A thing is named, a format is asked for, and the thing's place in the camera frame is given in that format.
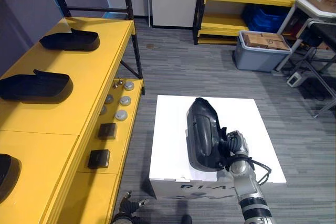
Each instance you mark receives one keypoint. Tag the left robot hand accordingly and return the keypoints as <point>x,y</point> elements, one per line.
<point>129,205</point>

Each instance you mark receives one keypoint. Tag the small black square box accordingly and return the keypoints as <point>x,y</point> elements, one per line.
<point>107,131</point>
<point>99,159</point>

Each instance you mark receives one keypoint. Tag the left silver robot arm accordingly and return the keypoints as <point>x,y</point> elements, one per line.
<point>126,220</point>

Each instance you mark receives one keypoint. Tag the blue plastic bin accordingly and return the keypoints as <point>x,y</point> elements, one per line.
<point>266,18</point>

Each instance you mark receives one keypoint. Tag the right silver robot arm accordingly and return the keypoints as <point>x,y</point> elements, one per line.
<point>246,184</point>

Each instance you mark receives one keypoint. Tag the white power adapter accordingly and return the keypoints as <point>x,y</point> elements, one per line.
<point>293,79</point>

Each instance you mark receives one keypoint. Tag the brown cardboard box in tub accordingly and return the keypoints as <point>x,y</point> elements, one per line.
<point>265,41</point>

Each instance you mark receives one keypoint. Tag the white cardboard box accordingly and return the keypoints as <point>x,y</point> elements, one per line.
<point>170,140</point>

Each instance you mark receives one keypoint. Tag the yellow storage rack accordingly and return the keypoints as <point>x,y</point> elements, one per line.
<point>228,22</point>

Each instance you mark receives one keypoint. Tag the yellow shelf with black posts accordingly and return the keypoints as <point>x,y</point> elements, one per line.
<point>60,119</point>

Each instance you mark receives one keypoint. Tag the white frame table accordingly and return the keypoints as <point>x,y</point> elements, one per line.
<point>312,9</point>

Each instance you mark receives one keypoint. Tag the black folding stand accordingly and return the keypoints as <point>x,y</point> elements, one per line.
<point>319,51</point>

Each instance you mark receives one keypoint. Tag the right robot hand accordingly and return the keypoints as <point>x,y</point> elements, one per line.
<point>233,144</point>

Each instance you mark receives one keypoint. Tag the grey plastic storage tub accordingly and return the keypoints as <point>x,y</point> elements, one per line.
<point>256,58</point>

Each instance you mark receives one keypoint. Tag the black plastic housing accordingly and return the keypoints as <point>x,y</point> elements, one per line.
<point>8,174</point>
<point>71,41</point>
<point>36,87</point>
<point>200,134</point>

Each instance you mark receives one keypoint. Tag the dark robot foot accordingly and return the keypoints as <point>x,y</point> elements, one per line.
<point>187,219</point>

